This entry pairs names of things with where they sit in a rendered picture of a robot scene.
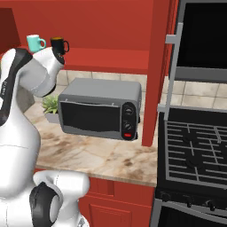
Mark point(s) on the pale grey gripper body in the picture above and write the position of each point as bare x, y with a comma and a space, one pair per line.
25, 100

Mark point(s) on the black gas stove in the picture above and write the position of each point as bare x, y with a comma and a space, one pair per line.
192, 153

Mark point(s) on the black microwave oven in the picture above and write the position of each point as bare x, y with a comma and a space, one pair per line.
204, 38

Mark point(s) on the red drawer front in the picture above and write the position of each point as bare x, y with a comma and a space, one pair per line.
127, 190

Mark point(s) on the red base cabinet door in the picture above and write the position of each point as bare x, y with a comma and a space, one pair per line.
115, 212

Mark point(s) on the black mug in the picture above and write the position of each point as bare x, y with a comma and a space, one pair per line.
58, 45

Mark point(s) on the green plant in grey pot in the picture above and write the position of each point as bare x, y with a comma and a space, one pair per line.
50, 108

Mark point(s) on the red wall cabinet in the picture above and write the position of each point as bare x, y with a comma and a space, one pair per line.
112, 32

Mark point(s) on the teal mug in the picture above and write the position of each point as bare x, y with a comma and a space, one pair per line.
34, 43

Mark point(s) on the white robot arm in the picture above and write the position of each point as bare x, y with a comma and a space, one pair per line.
17, 153

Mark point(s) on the grey toaster oven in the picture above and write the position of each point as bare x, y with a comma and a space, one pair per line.
94, 111

